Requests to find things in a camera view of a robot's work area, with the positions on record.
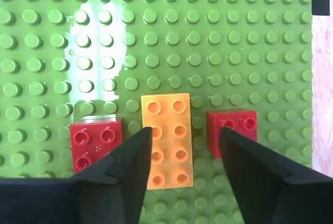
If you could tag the green studded baseplate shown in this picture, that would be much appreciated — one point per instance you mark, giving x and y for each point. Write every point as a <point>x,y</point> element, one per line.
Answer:
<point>208,39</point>

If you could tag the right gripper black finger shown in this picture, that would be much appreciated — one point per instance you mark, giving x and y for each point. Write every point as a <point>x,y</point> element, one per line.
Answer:
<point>78,200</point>
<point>273,195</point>

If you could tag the red two-by-two brick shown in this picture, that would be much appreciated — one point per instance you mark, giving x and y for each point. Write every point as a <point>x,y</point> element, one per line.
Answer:
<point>238,119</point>
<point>88,135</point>

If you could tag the yellow two-by-four brick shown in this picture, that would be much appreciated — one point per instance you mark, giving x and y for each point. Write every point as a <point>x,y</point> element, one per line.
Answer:
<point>169,140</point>

